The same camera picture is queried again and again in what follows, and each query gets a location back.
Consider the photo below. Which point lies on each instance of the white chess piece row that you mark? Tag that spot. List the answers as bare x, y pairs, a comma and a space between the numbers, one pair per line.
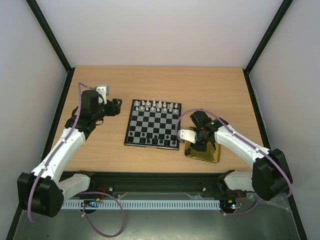
156, 106

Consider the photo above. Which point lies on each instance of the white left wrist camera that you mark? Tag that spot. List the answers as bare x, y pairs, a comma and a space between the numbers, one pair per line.
103, 91

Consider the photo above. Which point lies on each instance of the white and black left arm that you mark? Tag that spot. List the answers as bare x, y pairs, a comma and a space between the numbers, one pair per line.
42, 191

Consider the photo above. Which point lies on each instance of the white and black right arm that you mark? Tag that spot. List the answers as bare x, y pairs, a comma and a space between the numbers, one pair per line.
269, 176

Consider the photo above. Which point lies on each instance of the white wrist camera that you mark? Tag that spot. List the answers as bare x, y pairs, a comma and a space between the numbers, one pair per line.
103, 91
187, 135

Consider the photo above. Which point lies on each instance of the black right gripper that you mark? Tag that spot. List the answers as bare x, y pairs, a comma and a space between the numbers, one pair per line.
203, 144

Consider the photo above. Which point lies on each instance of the slotted grey cable duct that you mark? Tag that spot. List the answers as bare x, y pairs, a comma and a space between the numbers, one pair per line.
78, 204

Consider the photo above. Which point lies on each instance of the black king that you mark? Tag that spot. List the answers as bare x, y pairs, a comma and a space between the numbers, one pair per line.
155, 141

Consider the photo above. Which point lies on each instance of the black knight in tray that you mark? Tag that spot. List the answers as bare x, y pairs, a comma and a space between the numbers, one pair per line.
188, 151

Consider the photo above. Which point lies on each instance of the gold rectangular tray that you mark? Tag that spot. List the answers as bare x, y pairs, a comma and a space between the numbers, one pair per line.
211, 155

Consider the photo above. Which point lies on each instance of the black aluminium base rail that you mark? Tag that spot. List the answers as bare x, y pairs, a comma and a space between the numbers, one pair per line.
207, 185

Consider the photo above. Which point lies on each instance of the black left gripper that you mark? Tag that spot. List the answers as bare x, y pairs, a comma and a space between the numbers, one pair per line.
116, 108

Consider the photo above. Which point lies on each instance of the black and grey chessboard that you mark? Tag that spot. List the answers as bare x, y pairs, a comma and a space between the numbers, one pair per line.
152, 123

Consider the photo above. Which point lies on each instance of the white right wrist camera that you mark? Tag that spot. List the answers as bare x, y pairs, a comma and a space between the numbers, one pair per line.
187, 135

